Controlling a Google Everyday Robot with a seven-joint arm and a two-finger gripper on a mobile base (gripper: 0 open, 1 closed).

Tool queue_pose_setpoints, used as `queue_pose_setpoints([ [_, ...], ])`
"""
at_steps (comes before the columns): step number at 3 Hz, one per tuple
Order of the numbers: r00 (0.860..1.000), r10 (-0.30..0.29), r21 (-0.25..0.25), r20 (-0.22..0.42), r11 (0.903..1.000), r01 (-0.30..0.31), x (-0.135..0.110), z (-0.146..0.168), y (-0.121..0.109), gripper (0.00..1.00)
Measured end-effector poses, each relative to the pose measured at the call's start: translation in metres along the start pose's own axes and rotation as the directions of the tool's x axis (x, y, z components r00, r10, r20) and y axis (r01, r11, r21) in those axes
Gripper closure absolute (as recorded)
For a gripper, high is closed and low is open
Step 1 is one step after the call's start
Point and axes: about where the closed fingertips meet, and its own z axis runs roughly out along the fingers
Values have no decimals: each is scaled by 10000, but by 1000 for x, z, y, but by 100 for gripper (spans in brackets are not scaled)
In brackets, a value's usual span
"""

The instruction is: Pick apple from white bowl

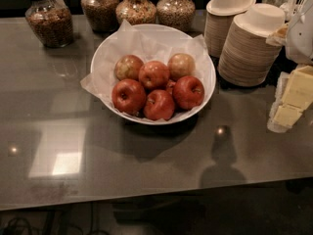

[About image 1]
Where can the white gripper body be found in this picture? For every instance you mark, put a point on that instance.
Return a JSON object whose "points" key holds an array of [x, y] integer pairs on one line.
{"points": [[300, 41]]}

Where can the yellowish apple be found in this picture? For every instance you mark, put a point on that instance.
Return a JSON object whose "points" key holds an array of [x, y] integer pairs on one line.
{"points": [[128, 66], [181, 64]]}

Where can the yellowish apple back right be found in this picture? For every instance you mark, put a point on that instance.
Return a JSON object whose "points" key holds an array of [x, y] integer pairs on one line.
{"points": [[181, 64]]}

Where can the small hidden red apple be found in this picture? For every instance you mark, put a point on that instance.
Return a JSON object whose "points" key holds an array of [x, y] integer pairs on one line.
{"points": [[170, 85]]}

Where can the glass jar of granola left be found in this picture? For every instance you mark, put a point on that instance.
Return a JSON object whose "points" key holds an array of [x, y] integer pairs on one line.
{"points": [[51, 22]]}

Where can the glass jar of cereal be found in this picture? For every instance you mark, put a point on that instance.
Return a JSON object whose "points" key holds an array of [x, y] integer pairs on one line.
{"points": [[178, 14], [136, 12], [100, 14]]}

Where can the stack of paper bowls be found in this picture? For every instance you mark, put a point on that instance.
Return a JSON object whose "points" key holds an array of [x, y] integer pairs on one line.
{"points": [[246, 58], [219, 16]]}

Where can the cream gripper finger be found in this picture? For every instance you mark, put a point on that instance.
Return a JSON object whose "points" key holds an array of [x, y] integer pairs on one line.
{"points": [[293, 96], [279, 37]]}

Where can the front stack of paper bowls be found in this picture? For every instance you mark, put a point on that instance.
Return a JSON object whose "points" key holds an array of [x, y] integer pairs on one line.
{"points": [[246, 58]]}

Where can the yellowish apple back left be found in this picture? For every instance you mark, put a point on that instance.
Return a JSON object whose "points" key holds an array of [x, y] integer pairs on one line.
{"points": [[128, 66]]}

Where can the back stack of paper bowls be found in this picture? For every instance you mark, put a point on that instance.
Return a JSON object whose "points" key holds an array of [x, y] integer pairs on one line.
{"points": [[219, 16]]}

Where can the white paper liner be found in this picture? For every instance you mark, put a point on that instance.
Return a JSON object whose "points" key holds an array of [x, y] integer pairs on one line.
{"points": [[143, 43]]}

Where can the white bowl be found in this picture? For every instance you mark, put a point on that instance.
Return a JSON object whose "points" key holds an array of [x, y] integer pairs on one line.
{"points": [[98, 66]]}

